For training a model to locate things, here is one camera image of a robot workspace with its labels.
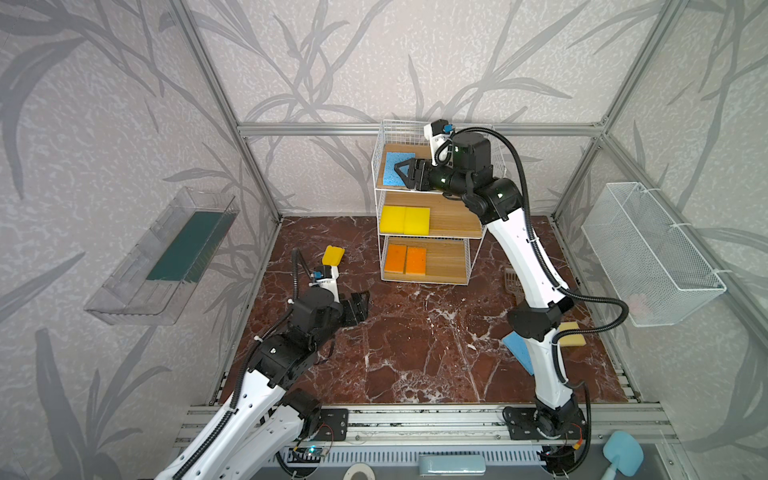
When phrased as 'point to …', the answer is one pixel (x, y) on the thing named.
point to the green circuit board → (315, 451)
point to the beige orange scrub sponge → (395, 258)
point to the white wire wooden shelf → (425, 236)
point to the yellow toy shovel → (332, 257)
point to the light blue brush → (624, 453)
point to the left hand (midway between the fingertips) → (364, 287)
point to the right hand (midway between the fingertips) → (404, 157)
